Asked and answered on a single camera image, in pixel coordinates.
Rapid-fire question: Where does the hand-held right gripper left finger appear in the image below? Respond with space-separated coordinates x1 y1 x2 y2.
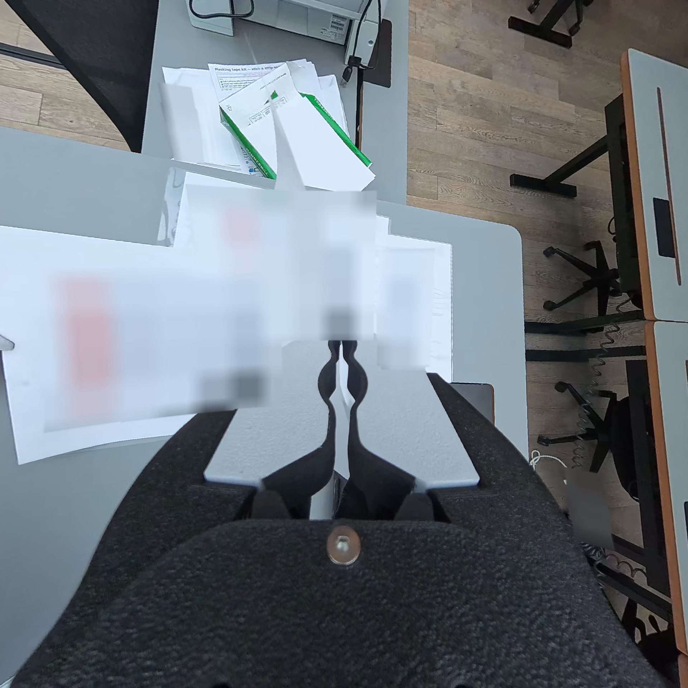
204 339 336 519

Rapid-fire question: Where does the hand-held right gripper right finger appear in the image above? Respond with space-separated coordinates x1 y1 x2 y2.
339 339 481 519

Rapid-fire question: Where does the large white paper sheet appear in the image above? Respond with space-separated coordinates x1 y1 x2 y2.
0 225 237 465

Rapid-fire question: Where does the large grey desk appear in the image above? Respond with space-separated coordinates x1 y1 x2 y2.
0 126 530 688

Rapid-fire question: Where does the narrow grey desk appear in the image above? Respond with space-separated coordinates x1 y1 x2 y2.
141 0 410 205

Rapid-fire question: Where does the grey board with wooden edge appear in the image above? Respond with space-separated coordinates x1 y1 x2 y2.
449 383 495 425

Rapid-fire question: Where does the black office chair base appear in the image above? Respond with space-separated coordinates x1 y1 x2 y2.
543 241 627 312

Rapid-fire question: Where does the black mesh office chair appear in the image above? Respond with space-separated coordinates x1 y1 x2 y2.
3 0 160 154

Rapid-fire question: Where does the blank white paper sheet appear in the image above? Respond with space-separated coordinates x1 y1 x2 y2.
271 97 376 191

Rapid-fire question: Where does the white envelope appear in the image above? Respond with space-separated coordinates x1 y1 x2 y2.
161 67 240 167

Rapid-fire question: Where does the green white paper ream wrapper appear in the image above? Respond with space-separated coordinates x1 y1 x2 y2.
219 75 373 181

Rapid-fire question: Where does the pile of white papers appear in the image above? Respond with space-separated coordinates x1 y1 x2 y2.
287 60 350 140

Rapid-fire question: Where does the printed instruction sheet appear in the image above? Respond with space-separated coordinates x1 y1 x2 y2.
209 62 291 103

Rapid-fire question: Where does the white printer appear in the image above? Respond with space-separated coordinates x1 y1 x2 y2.
186 0 382 62

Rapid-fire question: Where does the black coiled cable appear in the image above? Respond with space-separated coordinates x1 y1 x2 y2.
583 543 651 581

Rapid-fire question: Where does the black power plug cable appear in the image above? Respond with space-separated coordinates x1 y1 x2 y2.
342 0 383 87

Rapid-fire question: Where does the thin black cable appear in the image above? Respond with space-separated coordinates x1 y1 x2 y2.
188 0 258 21

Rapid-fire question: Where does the black table leg frame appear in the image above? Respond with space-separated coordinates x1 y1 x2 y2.
508 0 589 50

